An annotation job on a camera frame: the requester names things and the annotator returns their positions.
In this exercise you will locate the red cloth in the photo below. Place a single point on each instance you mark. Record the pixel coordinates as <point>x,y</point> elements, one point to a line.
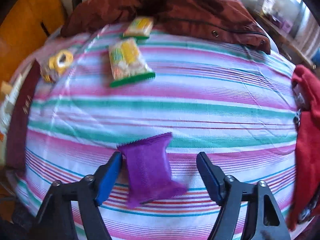
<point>306,84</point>

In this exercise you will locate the yellow patterned sock ball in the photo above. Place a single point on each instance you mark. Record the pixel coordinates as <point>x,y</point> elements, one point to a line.
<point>56,66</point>

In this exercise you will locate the cluttered side desk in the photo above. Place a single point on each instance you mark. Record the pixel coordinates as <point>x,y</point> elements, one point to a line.
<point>299,49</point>

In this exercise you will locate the small green cracker pack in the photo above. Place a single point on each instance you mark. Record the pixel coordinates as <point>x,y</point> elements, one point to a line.
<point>140,28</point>

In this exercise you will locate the gold metal tray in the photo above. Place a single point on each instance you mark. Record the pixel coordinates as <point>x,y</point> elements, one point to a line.
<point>14,117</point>

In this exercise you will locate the maroon jacket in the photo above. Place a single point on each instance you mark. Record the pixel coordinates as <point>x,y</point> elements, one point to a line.
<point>217,20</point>

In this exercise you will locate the purple snack packet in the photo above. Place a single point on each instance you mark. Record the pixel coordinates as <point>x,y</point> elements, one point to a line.
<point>149,171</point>

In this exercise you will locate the striped tablecloth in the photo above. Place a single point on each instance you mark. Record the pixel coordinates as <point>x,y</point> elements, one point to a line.
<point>233,103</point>

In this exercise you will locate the green yellow cracker pack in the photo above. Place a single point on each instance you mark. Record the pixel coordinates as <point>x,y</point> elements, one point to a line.
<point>128,64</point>

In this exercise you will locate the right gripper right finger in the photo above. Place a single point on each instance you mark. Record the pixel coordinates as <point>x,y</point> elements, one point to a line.
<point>212,177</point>

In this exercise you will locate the wooden wardrobe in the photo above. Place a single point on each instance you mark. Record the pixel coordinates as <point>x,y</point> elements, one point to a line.
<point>25,29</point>

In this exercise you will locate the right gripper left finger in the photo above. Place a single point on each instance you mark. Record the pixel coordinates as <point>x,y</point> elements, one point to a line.
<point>106,176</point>

